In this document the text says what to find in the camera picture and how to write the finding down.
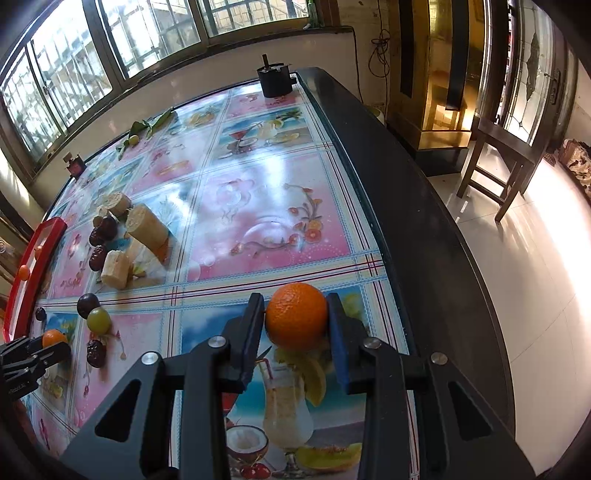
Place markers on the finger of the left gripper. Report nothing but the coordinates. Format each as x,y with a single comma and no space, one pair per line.
38,358
32,343

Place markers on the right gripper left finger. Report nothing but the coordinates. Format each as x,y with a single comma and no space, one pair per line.
243,337

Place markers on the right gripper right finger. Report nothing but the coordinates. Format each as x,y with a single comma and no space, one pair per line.
346,335

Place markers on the small orange tangerine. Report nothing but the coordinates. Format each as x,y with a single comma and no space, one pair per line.
52,337

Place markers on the red date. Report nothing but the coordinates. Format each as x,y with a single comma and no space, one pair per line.
95,238
97,258
96,353

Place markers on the green grape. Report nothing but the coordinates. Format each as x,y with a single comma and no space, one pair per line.
98,321

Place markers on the large orange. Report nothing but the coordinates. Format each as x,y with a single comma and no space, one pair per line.
296,317

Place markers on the dark purple plum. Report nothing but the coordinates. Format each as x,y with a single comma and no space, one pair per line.
86,303

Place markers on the small dark grape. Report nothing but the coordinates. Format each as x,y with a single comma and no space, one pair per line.
40,314

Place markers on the red shallow tray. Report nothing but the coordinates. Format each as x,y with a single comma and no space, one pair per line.
23,294

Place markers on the floral plastic tablecloth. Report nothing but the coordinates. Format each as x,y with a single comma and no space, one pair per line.
254,196

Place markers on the red perfume bottle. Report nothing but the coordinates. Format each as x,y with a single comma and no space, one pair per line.
74,164

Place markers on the green leaves with lime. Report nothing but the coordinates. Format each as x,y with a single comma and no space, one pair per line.
140,136

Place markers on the wooden stool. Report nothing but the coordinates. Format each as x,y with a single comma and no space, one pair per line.
499,165

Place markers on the black pen holder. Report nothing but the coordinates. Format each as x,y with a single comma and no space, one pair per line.
275,79

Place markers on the green bottle on sill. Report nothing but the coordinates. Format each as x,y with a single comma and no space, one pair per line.
313,21

